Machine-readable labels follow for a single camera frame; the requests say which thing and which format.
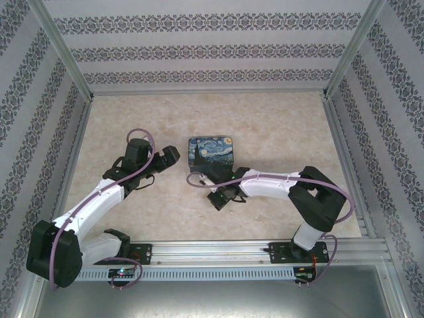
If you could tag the aluminium frame post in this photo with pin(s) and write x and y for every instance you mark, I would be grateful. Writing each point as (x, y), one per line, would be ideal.
(59, 46)
(354, 46)

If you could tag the grey sheet metal panel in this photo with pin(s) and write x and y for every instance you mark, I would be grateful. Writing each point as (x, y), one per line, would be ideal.
(212, 299)

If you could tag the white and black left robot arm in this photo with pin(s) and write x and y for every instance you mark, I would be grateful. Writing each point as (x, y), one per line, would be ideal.
(92, 202)

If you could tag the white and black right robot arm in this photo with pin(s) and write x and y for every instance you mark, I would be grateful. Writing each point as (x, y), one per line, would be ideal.
(265, 185)

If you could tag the starry night painting tin box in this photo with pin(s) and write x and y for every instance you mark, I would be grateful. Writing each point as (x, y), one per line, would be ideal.
(212, 150)

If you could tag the aluminium table side rail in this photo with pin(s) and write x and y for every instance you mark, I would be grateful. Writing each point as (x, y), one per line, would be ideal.
(351, 159)
(71, 159)

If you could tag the long aluminium base rail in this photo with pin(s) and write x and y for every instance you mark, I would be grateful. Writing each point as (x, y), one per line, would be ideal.
(212, 253)

